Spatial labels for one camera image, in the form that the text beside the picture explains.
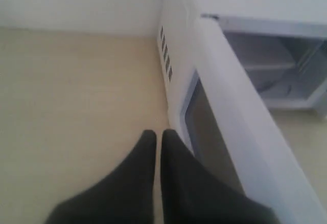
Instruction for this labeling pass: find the white Midea microwave oven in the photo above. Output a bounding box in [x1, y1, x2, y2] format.
[158, 0, 326, 117]

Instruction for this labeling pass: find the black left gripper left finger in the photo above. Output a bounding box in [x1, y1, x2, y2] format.
[47, 130, 156, 223]

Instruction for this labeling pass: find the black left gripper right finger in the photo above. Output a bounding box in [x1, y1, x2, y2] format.
[160, 129, 278, 223]

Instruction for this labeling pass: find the glass turntable plate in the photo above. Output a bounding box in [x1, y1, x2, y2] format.
[256, 79, 292, 98]

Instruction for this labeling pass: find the white microwave door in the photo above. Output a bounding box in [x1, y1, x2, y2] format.
[167, 16, 327, 224]

